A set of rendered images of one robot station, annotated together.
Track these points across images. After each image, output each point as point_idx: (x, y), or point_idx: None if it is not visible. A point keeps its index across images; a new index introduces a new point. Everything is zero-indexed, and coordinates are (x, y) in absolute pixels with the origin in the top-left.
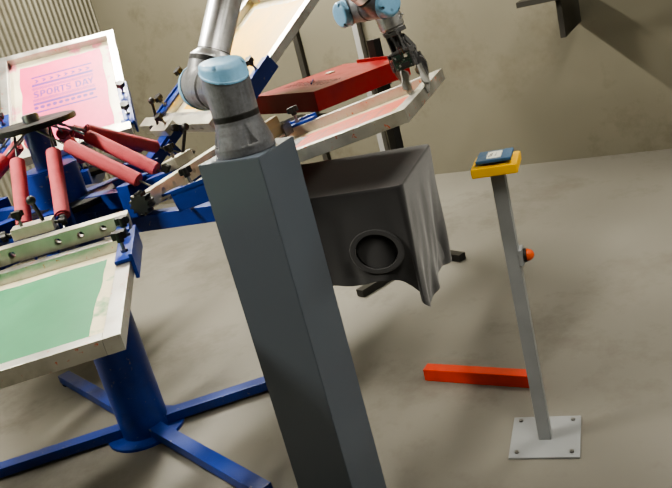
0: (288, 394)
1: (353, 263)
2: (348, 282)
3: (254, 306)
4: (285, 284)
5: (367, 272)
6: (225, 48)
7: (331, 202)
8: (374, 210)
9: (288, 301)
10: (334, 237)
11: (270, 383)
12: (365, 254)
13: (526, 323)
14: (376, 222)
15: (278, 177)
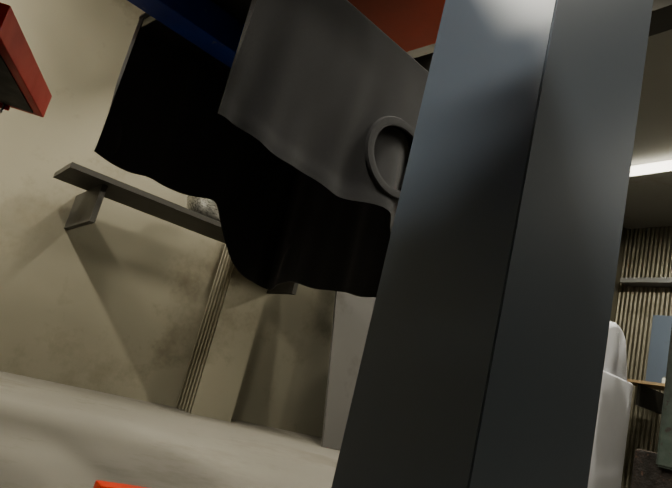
0: (558, 226)
1: (358, 155)
2: (332, 182)
3: None
4: (641, 1)
5: (372, 181)
6: None
7: (385, 43)
8: (421, 100)
9: (635, 32)
10: (359, 95)
11: (535, 178)
12: (377, 153)
13: None
14: (416, 117)
15: None
